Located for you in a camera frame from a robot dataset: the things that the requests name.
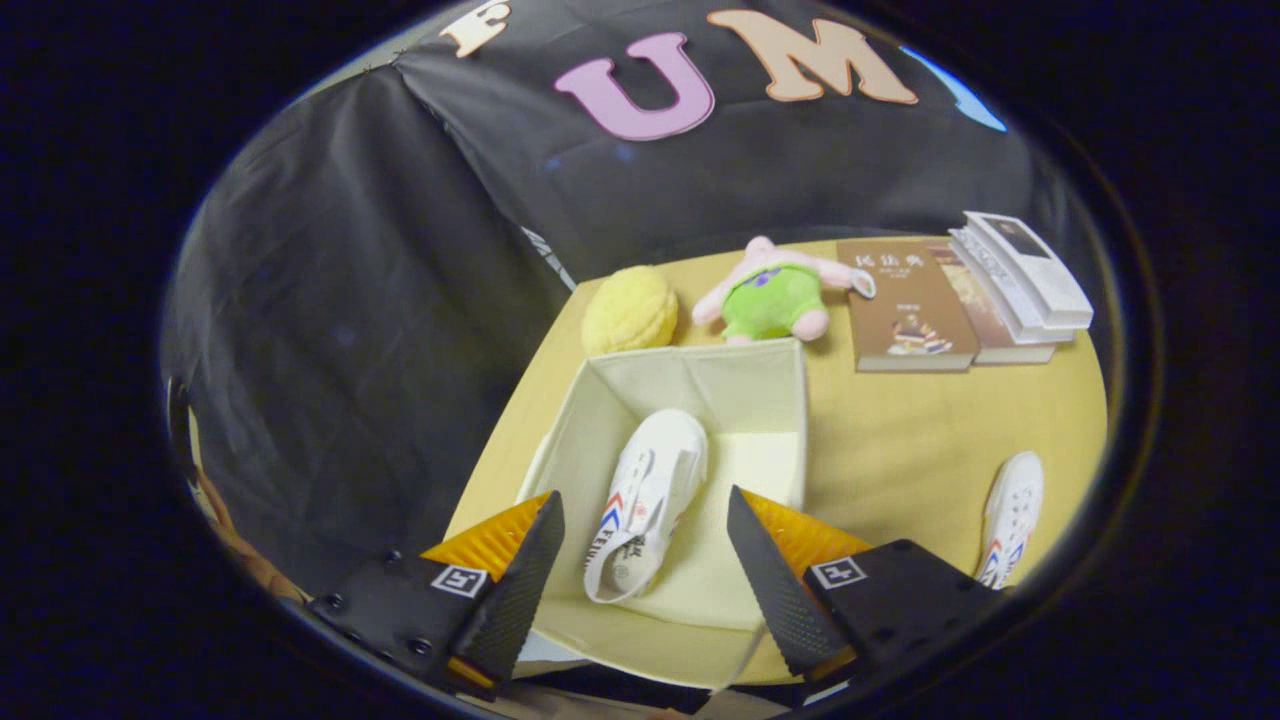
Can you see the white canvas shoe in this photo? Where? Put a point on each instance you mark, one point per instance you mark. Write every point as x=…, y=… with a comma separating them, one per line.
x=1015, y=510
x=650, y=480

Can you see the green and pink plush toy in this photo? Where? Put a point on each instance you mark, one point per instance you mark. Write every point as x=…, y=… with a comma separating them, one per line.
x=770, y=300

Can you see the yellow plush ball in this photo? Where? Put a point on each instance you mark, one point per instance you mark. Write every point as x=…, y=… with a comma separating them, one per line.
x=630, y=310

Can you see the brown book with illustration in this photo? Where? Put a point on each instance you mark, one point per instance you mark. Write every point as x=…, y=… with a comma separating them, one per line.
x=905, y=305

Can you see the beige fabric storage box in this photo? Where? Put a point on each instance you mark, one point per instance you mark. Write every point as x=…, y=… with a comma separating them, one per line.
x=745, y=420

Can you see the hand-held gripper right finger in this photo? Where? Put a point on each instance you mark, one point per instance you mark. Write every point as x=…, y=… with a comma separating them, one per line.
x=780, y=590

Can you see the white book with dark picture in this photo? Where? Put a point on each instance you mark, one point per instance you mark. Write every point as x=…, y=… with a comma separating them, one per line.
x=1040, y=270

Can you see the brown book with pale cover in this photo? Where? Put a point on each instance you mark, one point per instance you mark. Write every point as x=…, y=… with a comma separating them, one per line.
x=990, y=320

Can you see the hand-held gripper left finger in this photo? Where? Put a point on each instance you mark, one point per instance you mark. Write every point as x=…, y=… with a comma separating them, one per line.
x=515, y=590

